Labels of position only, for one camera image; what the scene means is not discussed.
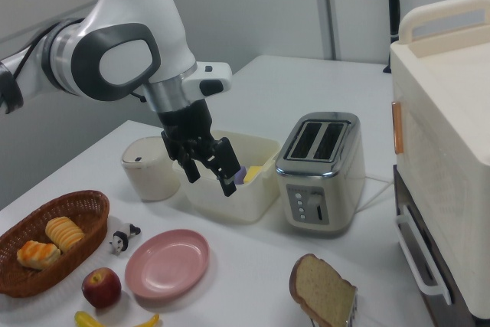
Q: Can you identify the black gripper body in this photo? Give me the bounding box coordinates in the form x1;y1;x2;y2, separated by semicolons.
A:
155;99;216;164

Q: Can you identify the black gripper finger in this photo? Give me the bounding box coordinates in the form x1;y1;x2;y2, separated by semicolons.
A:
178;146;201;184
205;137;243;198

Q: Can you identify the brown bread slice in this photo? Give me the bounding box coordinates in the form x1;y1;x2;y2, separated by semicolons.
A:
289;253;359;327

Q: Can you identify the chrome and cream toaster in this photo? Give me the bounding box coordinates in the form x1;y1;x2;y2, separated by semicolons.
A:
274;111;367;239

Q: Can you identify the long orange striped bread roll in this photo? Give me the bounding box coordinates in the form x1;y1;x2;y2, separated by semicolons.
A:
44;216;86;253

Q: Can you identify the short orange striped bread roll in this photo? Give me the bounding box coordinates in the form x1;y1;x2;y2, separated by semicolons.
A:
16;240;62;270

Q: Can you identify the cream and brown toaster oven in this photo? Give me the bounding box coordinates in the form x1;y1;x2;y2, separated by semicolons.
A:
389;0;490;320

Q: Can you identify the purple cube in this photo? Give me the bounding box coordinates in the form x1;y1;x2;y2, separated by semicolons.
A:
234;165;250;186

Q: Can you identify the yellow cube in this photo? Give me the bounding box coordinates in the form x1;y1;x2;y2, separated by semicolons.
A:
243;165;264;184

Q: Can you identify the cream plastic storage bin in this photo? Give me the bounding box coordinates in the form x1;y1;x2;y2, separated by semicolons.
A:
171;129;281;225

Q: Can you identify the cream lidded trash can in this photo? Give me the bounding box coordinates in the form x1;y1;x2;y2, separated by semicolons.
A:
121;136;181;202

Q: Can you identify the panda figurine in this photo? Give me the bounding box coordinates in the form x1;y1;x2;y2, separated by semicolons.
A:
109;223;142;256

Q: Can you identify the pink plate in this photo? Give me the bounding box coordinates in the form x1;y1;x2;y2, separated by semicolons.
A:
124;229;211;301

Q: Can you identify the brown wicker basket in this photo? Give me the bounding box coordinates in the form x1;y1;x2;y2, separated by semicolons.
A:
0;189;111;299

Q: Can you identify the red apple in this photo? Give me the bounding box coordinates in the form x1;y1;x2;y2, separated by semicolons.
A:
81;267;123;309

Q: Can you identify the yellow banana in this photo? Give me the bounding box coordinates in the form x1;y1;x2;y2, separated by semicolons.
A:
73;310;161;327

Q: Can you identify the white toaster power cable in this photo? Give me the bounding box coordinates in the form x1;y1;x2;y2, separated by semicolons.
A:
355;175;395;213

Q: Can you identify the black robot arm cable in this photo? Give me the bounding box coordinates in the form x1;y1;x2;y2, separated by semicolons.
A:
0;30;47;116

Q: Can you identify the metal wire toast rack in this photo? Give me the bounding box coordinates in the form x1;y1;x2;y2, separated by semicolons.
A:
305;291;361;327

